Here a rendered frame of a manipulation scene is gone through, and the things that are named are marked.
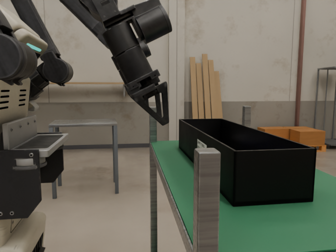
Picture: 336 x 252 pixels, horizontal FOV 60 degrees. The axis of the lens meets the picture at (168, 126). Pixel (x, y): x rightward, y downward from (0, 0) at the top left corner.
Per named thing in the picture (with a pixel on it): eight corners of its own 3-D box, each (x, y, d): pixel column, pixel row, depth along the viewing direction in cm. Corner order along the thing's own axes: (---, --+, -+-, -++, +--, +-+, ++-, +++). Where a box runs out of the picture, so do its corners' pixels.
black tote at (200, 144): (178, 147, 113) (178, 119, 112) (221, 146, 116) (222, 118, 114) (232, 207, 57) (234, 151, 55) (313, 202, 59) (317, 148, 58)
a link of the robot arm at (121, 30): (100, 32, 59) (98, 26, 53) (131, 17, 59) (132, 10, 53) (116, 64, 60) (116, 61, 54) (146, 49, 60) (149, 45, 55)
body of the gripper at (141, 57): (155, 79, 64) (140, 47, 62) (162, 77, 54) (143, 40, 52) (129, 92, 63) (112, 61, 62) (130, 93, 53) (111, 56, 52)
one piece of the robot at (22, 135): (-26, 223, 64) (-35, 126, 61) (18, 182, 91) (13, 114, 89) (50, 218, 67) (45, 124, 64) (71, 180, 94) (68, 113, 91)
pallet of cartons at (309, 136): (303, 144, 610) (305, 126, 605) (327, 151, 539) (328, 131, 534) (254, 145, 596) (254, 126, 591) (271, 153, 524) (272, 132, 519)
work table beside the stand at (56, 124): (118, 193, 327) (117, 122, 316) (52, 198, 311) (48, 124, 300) (116, 181, 370) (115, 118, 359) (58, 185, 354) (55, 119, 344)
